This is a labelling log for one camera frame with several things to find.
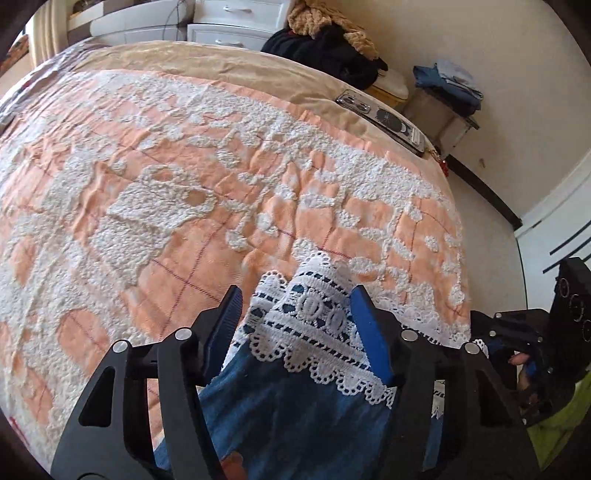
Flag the right hand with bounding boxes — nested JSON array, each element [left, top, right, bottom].
[[509, 352, 530, 391]]

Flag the orange white quilted bedspread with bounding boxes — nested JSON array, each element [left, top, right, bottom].
[[1, 41, 470, 466]]

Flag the white drawer cabinet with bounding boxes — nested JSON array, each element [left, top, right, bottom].
[[187, 0, 296, 51]]

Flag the green fleece right sleeve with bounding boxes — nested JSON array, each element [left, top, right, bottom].
[[528, 373, 591, 470]]

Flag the folded blue clothes stack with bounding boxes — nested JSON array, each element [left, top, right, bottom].
[[413, 59, 484, 117]]

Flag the tan knitted garment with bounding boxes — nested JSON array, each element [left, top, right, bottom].
[[287, 0, 379, 61]]

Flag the cream curtain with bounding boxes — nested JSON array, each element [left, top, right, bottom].
[[25, 0, 69, 67]]

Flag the black clothes pile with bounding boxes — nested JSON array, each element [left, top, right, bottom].
[[262, 26, 389, 90]]

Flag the blue denim lace-trimmed pants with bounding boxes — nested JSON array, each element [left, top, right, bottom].
[[154, 250, 447, 480]]

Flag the white dressing table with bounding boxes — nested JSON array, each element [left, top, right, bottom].
[[67, 1, 194, 46]]

